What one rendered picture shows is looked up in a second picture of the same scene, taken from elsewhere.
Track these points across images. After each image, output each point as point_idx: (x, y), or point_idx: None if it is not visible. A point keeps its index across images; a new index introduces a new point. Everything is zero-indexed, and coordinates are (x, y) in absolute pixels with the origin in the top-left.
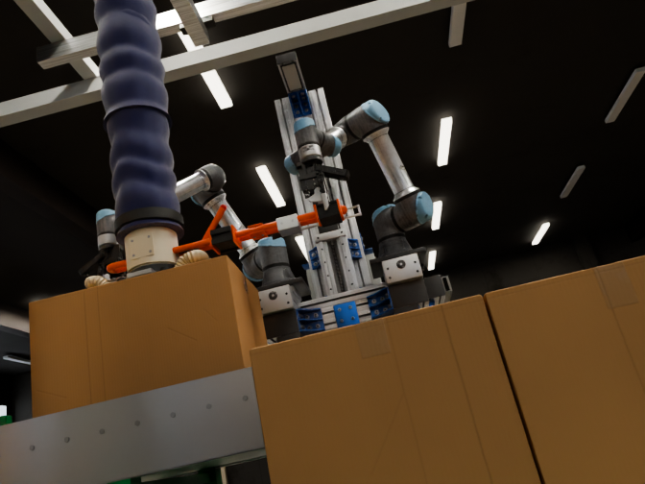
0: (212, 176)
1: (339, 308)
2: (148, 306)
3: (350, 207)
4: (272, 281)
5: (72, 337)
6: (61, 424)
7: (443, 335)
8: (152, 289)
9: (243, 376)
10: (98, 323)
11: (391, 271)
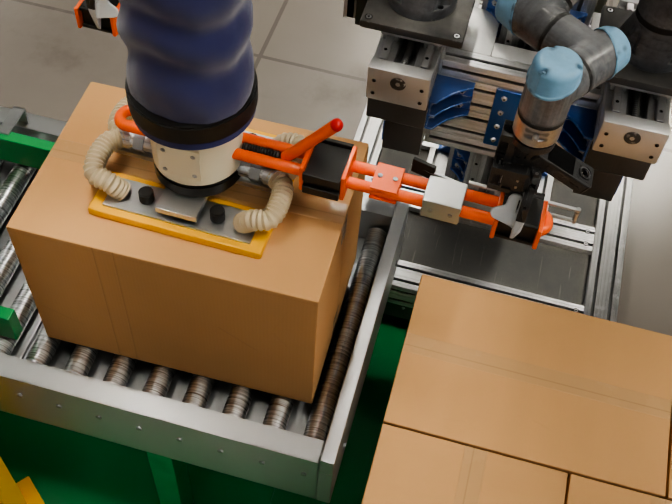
0: None
1: (504, 99)
2: (192, 300)
3: (563, 208)
4: (408, 11)
5: (82, 283)
6: (90, 407)
7: None
8: (198, 288)
9: (306, 464)
10: (118, 286)
11: (609, 138)
